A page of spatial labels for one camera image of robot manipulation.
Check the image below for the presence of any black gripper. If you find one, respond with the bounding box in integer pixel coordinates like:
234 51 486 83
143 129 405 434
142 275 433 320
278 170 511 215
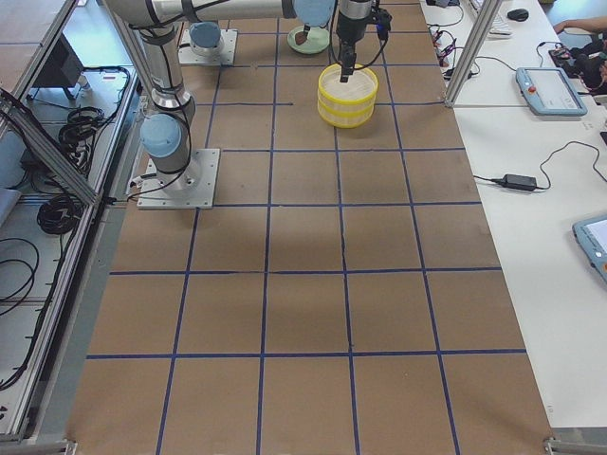
337 0 377 82

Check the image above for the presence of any brown red bun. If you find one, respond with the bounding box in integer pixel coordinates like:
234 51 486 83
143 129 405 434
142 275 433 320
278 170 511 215
294 30 308 46

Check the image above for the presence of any yellow bamboo steamer layer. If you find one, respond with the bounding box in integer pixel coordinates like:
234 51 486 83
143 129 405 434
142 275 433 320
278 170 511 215
317 100 375 129

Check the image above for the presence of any light green plate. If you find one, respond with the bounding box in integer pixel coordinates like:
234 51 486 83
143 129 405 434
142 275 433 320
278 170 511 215
287 26 329 55

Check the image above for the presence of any teach pendant blue grey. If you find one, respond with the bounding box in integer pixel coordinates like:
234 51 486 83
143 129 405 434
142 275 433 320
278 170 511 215
515 67 587 117

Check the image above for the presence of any black power adapter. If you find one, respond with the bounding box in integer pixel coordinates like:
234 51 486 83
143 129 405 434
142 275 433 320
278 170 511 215
502 173 538 191

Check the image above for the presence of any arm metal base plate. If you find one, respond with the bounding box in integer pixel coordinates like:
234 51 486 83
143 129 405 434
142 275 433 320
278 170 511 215
137 149 220 209
178 24 238 66

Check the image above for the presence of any aluminium frame post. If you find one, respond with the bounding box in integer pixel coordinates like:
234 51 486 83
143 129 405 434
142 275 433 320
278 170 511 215
444 0 502 108

